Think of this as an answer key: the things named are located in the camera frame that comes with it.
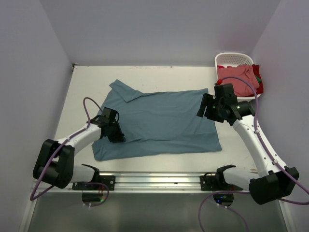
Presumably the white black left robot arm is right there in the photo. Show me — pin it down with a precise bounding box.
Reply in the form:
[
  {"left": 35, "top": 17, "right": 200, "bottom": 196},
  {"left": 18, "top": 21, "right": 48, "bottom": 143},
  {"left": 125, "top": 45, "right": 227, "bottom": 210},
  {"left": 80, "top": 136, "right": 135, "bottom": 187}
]
[{"left": 33, "top": 107, "right": 125, "bottom": 190}]

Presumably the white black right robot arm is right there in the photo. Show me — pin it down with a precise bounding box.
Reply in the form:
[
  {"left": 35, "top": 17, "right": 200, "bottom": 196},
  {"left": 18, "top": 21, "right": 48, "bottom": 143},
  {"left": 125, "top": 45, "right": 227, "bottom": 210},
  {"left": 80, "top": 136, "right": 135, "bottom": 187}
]
[{"left": 197, "top": 84, "right": 299, "bottom": 204}]

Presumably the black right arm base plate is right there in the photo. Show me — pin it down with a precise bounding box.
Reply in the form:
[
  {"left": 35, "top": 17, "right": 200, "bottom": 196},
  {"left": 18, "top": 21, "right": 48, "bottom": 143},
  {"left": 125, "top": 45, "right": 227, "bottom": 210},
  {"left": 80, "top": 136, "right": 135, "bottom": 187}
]
[{"left": 199, "top": 173, "right": 243, "bottom": 191}]

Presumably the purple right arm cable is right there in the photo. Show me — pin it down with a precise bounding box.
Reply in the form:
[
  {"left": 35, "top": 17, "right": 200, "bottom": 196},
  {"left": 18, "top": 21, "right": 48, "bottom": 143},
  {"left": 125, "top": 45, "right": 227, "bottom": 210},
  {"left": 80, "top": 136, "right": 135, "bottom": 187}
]
[{"left": 197, "top": 76, "right": 309, "bottom": 232}]

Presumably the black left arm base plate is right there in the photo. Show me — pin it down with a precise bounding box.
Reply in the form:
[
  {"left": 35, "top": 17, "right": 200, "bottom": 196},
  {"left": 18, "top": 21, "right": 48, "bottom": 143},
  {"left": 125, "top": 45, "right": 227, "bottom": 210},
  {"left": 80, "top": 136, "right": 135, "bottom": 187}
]
[{"left": 72, "top": 175, "right": 115, "bottom": 191}]

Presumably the aluminium table edge rail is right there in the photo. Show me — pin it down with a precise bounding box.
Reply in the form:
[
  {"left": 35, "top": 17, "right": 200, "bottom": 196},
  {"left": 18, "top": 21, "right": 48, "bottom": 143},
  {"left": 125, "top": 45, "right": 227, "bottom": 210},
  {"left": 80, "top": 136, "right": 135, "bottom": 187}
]
[{"left": 30, "top": 172, "right": 252, "bottom": 193}]

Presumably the teal blue t shirt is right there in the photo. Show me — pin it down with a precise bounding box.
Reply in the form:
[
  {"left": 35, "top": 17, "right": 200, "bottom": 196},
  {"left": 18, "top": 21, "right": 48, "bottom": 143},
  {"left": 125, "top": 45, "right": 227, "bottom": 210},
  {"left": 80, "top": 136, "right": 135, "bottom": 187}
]
[{"left": 92, "top": 80, "right": 222, "bottom": 161}]

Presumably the red green patterned cloth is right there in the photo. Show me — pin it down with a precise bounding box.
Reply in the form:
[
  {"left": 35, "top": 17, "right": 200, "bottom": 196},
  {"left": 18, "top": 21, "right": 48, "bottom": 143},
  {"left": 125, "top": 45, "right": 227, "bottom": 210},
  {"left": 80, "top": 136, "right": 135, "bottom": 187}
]
[{"left": 252, "top": 64, "right": 264, "bottom": 94}]

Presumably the pink t shirt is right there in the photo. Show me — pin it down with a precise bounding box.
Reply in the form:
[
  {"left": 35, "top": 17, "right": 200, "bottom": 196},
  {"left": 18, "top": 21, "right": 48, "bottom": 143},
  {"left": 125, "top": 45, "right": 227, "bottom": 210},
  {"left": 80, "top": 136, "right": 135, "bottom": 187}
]
[{"left": 216, "top": 64, "right": 260, "bottom": 97}]

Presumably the white perforated laundry basket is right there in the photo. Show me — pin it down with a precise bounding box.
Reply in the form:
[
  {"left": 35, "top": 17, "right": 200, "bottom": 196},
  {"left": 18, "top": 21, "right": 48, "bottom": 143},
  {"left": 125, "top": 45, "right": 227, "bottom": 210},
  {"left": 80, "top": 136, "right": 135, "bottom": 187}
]
[{"left": 215, "top": 53, "right": 260, "bottom": 102}]

